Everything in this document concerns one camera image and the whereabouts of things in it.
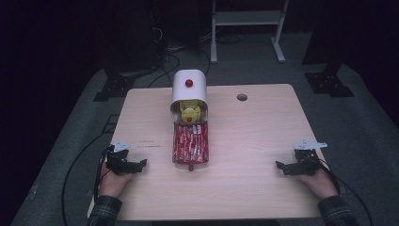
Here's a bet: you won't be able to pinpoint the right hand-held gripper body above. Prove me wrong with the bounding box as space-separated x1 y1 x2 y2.
293 139 328 176

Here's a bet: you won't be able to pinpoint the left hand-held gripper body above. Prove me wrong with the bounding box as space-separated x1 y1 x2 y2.
104 139 132 175

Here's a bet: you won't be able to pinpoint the person's left hand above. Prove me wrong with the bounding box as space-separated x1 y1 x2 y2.
98 169 136 199

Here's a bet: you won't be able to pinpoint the person's right hand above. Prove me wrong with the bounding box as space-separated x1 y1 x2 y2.
296 169 341 202

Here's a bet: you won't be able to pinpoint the red snack packets bundle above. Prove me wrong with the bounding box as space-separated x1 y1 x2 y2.
171 121 211 172

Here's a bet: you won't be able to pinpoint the pile of red snack packets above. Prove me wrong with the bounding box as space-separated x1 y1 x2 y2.
173 122 209 164

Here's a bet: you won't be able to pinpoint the black stand base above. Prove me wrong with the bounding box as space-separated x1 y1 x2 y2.
92 73 136 103
303 63 356 99

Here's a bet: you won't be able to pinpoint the white drawer cabinet red knob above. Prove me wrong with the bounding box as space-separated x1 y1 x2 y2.
169 69 209 122

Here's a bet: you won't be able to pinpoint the right hand-held gripper black cable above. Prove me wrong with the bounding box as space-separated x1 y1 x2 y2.
309 154 375 226

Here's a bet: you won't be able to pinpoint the hand-held gripper black cable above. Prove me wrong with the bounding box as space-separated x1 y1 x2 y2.
61 131 118 226
309 154 375 226

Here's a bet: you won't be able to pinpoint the left hand-held gripper black cable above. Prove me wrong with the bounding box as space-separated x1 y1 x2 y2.
61 131 118 226

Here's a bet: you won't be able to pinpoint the black floor cables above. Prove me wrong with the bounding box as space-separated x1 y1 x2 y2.
146 26 212 89

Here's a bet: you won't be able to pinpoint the white metal desk frame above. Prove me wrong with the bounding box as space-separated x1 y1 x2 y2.
210 0 290 65

